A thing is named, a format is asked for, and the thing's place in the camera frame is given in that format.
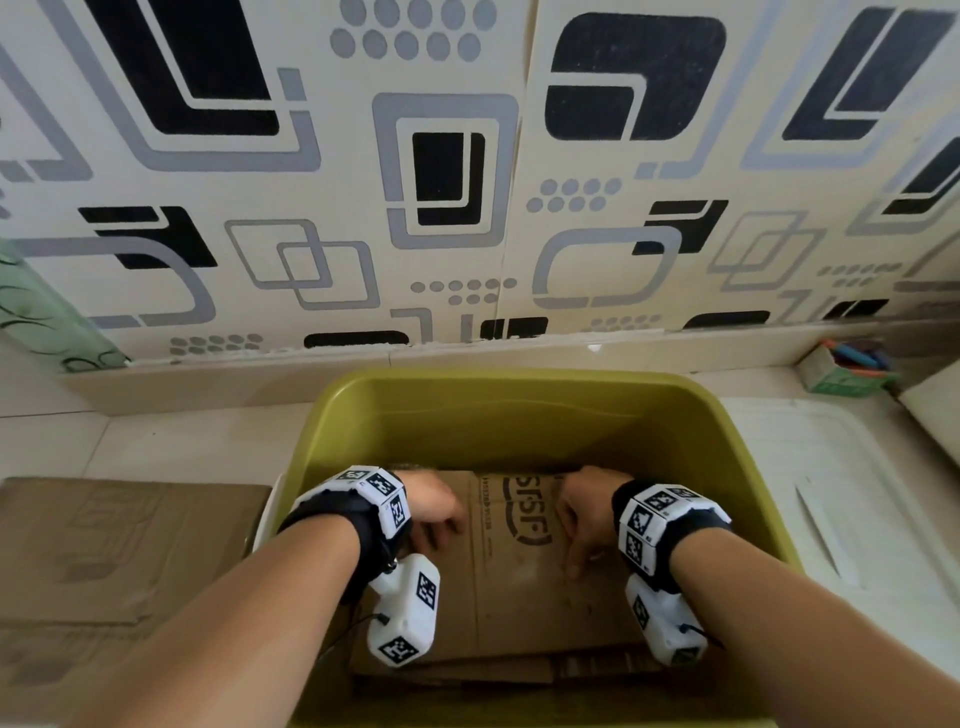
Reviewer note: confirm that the person's left hand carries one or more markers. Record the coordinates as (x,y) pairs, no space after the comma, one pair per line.
(431,502)

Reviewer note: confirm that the person's right hand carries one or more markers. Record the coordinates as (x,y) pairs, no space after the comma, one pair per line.
(592,510)

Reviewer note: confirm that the brown cardboard with white label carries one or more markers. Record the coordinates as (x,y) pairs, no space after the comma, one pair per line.
(517,592)

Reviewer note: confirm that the olive green plastic bin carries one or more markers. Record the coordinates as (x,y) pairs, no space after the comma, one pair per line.
(525,420)

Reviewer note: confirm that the white plastic lid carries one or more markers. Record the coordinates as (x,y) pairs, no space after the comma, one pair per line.
(862,525)

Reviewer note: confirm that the person's right forearm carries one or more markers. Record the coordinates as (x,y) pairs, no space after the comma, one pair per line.
(787,637)

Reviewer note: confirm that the person's left forearm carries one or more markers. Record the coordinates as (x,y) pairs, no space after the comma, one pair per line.
(225,637)

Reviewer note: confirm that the small green pen box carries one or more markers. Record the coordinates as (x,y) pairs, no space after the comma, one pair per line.
(840,384)

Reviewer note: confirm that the orange marker pen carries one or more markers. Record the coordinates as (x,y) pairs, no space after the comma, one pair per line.
(862,370)

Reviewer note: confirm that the blue marker pen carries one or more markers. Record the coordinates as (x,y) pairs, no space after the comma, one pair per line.
(855,351)

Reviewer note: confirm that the white flat board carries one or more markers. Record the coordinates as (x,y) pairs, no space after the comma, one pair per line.
(937,405)

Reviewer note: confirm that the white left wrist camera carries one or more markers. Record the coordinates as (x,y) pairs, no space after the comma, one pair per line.
(405,607)

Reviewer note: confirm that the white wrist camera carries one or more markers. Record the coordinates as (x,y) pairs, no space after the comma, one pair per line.
(660,622)
(405,607)

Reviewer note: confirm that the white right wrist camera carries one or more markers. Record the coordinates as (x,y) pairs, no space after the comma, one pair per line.
(660,622)

